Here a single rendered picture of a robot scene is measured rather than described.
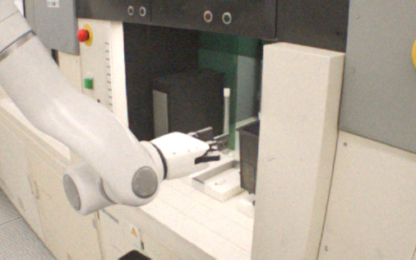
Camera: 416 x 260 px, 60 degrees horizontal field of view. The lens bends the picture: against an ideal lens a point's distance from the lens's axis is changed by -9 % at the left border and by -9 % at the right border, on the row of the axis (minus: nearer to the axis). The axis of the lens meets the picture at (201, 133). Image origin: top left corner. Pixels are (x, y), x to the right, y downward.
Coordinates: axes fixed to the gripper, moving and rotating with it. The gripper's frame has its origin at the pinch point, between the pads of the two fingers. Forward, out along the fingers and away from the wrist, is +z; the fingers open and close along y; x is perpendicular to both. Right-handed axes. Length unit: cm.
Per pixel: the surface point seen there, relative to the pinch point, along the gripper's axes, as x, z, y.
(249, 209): -29.4, 21.7, -6.6
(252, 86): -17, 87, -60
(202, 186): -29.7, 21.8, -25.7
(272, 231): -11.6, -3.2, 18.7
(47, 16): 21, 2, -84
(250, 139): -8.6, 21.9, -7.9
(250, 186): -22.8, 22.7, -7.7
